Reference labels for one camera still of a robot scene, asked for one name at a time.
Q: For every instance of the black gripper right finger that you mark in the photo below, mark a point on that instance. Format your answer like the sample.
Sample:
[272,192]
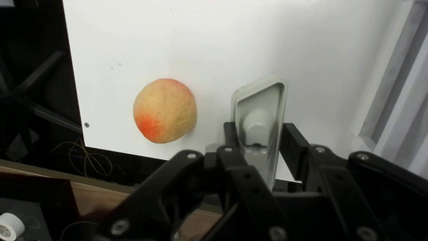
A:
[356,201]

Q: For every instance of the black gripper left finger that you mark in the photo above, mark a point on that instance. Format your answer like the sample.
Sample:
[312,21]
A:
[192,196]

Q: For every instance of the white object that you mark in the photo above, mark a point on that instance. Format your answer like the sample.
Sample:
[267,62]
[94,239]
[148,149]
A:
[261,116]

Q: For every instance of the white plastic drawer unit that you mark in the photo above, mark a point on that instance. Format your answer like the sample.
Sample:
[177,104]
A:
[402,89]

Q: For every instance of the orange yellow peach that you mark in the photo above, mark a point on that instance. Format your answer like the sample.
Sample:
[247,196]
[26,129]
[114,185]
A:
[165,110]

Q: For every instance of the brown wooden desk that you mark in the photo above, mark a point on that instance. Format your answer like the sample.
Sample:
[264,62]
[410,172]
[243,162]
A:
[89,196]

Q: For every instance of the white cube shelf cabinet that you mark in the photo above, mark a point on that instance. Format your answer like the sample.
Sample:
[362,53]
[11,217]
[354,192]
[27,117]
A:
[223,41]

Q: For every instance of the small white roll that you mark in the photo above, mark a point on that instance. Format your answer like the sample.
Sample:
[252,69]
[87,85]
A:
[10,228]

